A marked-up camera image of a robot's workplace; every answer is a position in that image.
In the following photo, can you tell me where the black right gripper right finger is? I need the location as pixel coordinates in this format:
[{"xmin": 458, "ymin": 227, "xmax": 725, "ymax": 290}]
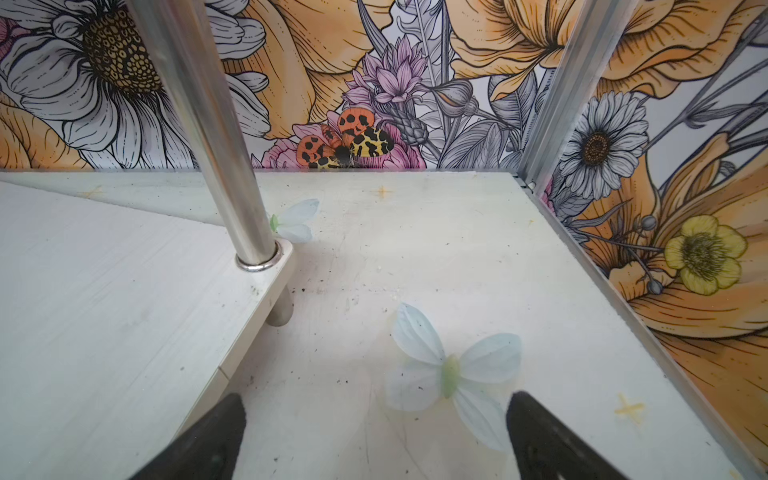
[{"xmin": 506, "ymin": 391, "xmax": 625, "ymax": 480}]

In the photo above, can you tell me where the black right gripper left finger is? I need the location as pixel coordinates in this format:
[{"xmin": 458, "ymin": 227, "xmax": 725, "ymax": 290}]
[{"xmin": 131, "ymin": 393, "xmax": 247, "ymax": 480}]

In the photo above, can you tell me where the white two-tier metal shelf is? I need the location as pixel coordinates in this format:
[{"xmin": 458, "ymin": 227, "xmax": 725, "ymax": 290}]
[{"xmin": 1, "ymin": 1, "xmax": 296, "ymax": 479}]

